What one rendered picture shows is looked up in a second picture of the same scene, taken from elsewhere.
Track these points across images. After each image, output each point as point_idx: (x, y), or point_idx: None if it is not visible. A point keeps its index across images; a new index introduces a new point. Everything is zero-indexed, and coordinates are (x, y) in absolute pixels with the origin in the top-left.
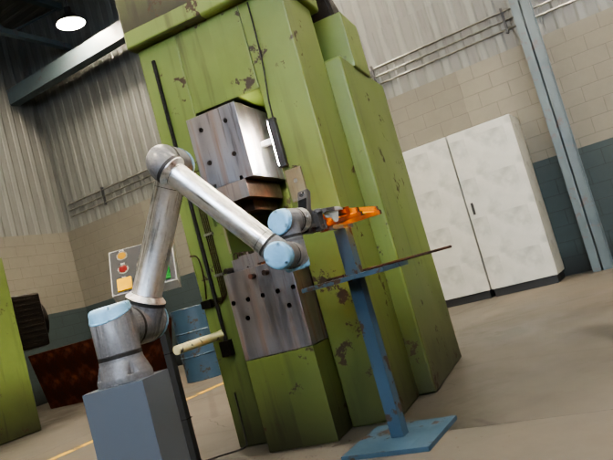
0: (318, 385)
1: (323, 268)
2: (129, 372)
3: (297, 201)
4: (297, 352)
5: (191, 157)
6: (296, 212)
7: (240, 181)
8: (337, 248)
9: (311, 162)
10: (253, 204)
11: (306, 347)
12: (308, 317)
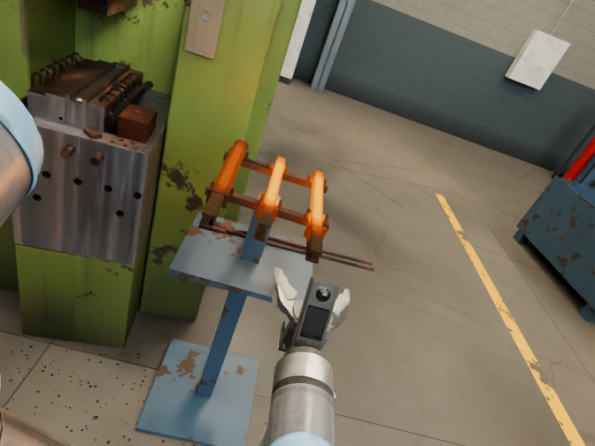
0: (122, 303)
1: (183, 162)
2: None
3: (306, 303)
4: (108, 265)
5: (33, 149)
6: (334, 422)
7: None
8: (218, 150)
9: (248, 3)
10: (104, 5)
11: (123, 264)
12: (142, 229)
